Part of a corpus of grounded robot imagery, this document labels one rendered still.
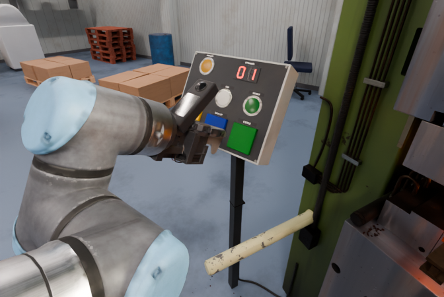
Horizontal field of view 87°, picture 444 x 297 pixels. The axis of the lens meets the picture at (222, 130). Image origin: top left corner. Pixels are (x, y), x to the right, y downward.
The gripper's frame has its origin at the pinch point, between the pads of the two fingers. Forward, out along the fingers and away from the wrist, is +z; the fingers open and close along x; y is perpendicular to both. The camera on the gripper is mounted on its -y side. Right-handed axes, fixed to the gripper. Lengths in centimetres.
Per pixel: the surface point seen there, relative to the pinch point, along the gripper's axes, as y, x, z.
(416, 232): 6.6, 41.3, 12.1
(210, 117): -1.7, -11.9, 10.4
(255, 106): -8.6, 1.1, 10.7
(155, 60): -77, -418, 303
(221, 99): -7.9, -10.2, 10.7
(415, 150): -8.1, 36.3, 6.4
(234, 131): -0.4, -2.4, 10.4
